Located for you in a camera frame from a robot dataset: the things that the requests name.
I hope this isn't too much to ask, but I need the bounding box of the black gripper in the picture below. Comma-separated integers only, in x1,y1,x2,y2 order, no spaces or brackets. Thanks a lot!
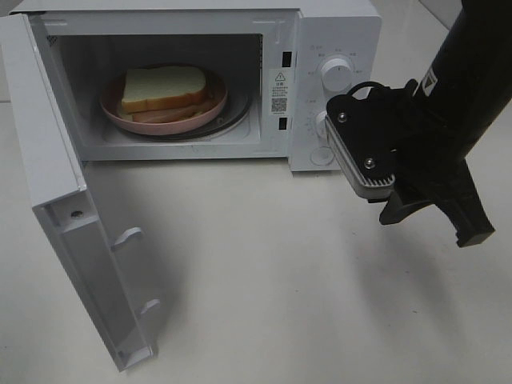
367,79,495,248

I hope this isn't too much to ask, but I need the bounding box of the round door release button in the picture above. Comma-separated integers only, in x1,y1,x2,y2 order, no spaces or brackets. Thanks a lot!
310,146,334,166

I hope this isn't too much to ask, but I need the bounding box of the white timer knob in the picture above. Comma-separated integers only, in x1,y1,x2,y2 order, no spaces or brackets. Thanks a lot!
314,110,327,139

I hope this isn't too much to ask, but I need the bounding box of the white bread slice top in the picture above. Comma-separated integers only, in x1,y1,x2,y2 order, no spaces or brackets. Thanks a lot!
121,66,208,114

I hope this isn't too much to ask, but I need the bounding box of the pink round plate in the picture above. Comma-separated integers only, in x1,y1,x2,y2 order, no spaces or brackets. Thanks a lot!
99,64,228,136

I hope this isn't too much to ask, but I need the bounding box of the white microwave door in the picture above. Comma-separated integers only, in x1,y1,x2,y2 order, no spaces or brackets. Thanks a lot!
1,14,156,370

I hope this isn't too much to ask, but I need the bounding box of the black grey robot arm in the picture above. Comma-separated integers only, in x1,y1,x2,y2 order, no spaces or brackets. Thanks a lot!
378,1,511,247

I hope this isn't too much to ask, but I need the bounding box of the upper white power knob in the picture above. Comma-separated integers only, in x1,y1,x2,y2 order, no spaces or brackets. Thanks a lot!
320,55,354,92

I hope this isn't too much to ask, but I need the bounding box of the white warning label sticker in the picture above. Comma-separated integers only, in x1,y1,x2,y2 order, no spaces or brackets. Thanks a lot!
267,67,294,117

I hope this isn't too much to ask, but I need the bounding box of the glass microwave turntable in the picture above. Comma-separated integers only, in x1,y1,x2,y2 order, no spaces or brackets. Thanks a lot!
100,73,252,142

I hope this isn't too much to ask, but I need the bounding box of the white microwave oven body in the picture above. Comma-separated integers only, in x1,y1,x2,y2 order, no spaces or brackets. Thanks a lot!
5,1,381,171

